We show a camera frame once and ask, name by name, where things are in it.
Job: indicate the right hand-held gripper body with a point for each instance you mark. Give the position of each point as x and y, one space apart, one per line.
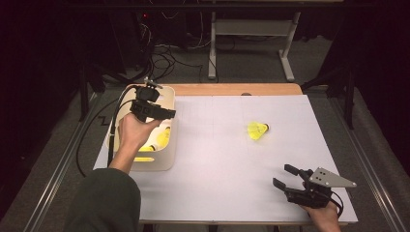
317 190

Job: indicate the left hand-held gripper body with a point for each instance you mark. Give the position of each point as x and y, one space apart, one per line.
146 95

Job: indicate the yellow shuttlecock white cork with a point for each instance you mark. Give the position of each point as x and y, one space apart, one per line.
162 138

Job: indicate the white plastic bin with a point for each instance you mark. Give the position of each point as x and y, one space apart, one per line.
161 164

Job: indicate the person's right hand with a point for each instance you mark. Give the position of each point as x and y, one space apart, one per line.
324 219

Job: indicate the person's left hand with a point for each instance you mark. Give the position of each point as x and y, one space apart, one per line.
135 135

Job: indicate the white table cover sheet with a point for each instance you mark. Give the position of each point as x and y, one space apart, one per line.
225 193

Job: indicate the black stand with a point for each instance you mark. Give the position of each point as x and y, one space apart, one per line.
349 96
84 93

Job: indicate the metal floor rail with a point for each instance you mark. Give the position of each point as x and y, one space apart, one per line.
370 180
58 174

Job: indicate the white metal desk frame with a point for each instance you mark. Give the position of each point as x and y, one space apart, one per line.
251 27

